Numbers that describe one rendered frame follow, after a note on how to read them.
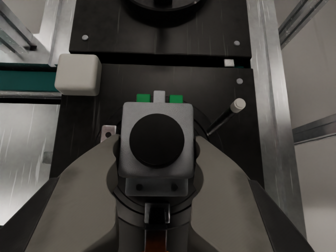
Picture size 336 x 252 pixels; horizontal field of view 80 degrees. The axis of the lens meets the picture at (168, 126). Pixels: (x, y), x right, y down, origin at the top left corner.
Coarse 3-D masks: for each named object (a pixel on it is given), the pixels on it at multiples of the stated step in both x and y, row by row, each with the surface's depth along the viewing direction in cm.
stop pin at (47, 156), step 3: (45, 153) 23; (48, 153) 23; (51, 153) 23; (45, 156) 23; (48, 156) 23; (51, 156) 23; (42, 159) 23; (45, 159) 23; (48, 159) 23; (51, 159) 23; (42, 162) 23; (45, 162) 23; (48, 162) 23
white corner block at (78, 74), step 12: (60, 60) 23; (72, 60) 23; (84, 60) 23; (96, 60) 24; (60, 72) 23; (72, 72) 23; (84, 72) 23; (96, 72) 24; (60, 84) 23; (72, 84) 23; (84, 84) 23; (96, 84) 24
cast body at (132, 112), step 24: (144, 120) 11; (168, 120) 11; (192, 120) 12; (120, 144) 12; (144, 144) 11; (168, 144) 11; (192, 144) 12; (120, 168) 11; (144, 168) 11; (168, 168) 11; (192, 168) 12; (144, 192) 14; (168, 192) 14
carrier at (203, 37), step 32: (96, 0) 28; (128, 0) 26; (160, 0) 25; (192, 0) 26; (224, 0) 29; (96, 32) 27; (128, 32) 27; (160, 32) 27; (192, 32) 27; (224, 32) 27
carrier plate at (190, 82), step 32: (128, 64) 26; (64, 96) 24; (96, 96) 24; (128, 96) 25; (192, 96) 25; (224, 96) 25; (64, 128) 23; (96, 128) 24; (224, 128) 24; (256, 128) 24; (64, 160) 22; (256, 160) 23; (128, 224) 21
